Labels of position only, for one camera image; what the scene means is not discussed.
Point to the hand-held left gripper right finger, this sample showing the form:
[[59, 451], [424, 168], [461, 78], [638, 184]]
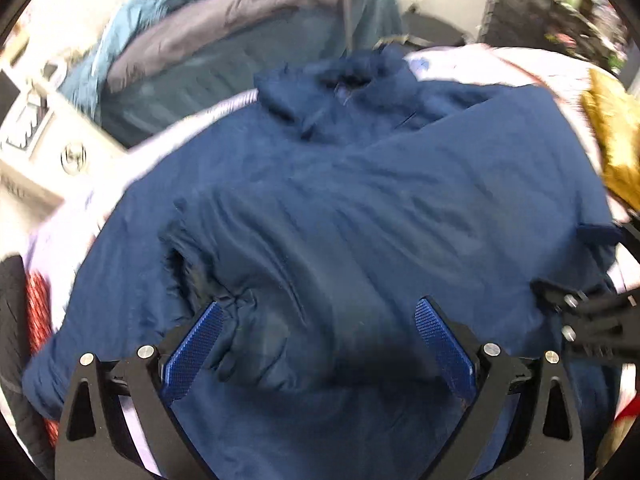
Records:
[[445, 347]]

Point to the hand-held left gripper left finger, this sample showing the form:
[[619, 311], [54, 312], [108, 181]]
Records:
[[192, 347]]

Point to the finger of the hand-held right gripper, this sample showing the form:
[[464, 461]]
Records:
[[605, 320], [630, 234]]

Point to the navy blue padded jacket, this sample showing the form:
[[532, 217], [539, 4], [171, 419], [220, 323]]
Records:
[[325, 200]]

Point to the gold shiny cloth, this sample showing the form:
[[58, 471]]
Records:
[[612, 125]]

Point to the brown furry garment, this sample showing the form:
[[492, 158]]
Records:
[[617, 450]]

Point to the red floral cloth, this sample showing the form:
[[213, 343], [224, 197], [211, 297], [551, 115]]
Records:
[[40, 320]]

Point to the purple floral bedsheet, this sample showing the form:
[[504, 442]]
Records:
[[65, 225]]

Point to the black pleated garment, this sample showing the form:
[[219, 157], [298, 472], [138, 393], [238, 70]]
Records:
[[15, 335]]

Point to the white beauty machine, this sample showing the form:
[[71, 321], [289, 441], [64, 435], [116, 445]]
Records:
[[45, 160]]

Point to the black round stool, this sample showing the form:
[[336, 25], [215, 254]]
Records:
[[432, 27]]

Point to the bed with teal skirt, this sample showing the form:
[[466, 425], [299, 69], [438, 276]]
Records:
[[240, 45]]

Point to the blue quilt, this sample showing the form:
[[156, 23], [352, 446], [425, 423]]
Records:
[[150, 15]]

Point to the metal pole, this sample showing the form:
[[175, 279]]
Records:
[[348, 5]]

